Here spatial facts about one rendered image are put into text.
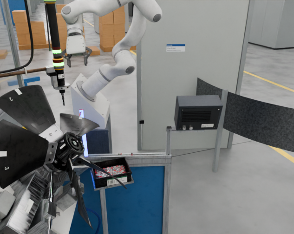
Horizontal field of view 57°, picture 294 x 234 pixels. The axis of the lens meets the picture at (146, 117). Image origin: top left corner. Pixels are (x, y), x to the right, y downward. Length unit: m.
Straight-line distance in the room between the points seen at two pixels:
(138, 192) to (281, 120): 1.39
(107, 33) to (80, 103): 7.59
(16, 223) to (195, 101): 1.09
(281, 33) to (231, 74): 7.60
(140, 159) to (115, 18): 7.90
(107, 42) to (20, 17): 3.03
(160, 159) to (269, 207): 1.42
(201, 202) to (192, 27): 1.77
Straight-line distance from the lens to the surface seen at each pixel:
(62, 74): 1.20
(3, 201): 1.11
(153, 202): 2.03
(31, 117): 1.27
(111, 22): 9.39
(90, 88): 1.92
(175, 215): 2.59
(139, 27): 1.74
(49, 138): 1.25
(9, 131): 1.02
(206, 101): 1.62
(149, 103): 3.16
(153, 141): 3.38
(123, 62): 1.79
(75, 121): 1.49
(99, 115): 1.91
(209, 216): 2.63
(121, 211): 2.07
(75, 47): 1.51
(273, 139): 2.68
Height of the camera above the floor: 1.82
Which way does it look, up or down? 25 degrees down
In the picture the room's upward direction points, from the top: straight up
